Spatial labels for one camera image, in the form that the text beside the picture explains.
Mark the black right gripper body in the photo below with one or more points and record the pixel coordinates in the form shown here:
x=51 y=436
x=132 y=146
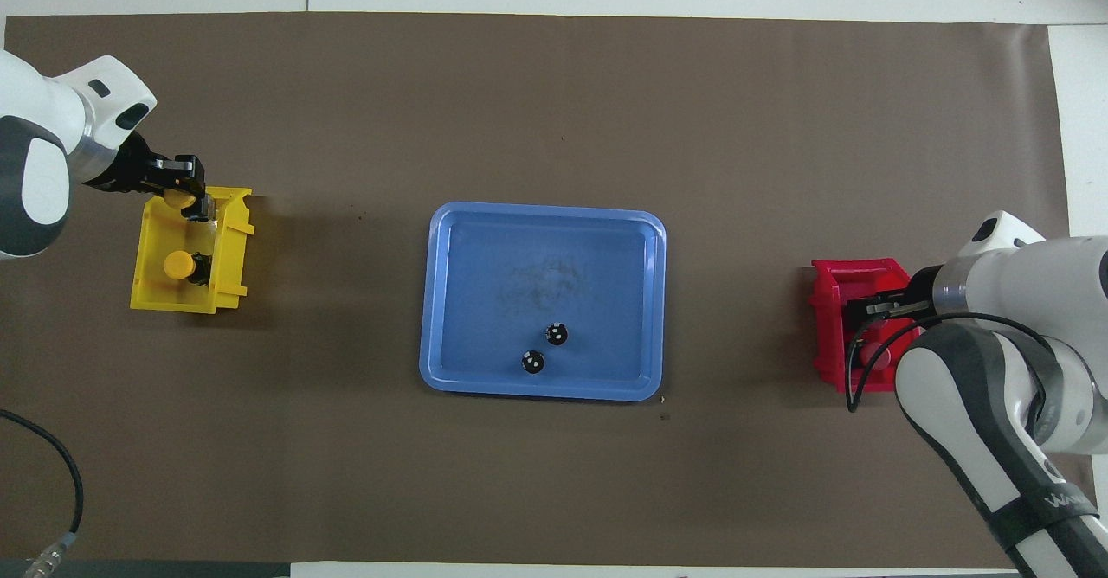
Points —
x=923 y=292

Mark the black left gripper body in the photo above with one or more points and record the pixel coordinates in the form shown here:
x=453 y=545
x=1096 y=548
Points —
x=130 y=167

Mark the yellow push button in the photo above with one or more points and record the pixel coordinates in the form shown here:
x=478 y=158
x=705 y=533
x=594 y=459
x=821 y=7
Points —
x=180 y=200
x=178 y=265

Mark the red push button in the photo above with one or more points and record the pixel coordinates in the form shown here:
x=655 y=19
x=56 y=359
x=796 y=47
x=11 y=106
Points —
x=879 y=357

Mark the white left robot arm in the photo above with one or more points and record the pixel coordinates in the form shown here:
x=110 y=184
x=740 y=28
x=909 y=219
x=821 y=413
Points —
x=26 y=171

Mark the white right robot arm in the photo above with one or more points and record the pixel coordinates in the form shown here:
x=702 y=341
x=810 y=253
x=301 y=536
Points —
x=1039 y=284

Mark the red plastic bin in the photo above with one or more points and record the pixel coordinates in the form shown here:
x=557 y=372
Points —
x=835 y=336

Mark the yellow plastic bin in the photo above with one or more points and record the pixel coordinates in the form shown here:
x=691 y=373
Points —
x=229 y=249

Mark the black push button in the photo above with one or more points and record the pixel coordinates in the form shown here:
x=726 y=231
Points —
x=532 y=362
x=557 y=333

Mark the blue plastic tray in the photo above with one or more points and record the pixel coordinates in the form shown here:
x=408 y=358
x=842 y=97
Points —
x=545 y=284

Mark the brown table mat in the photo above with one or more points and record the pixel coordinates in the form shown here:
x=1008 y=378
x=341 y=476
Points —
x=554 y=474

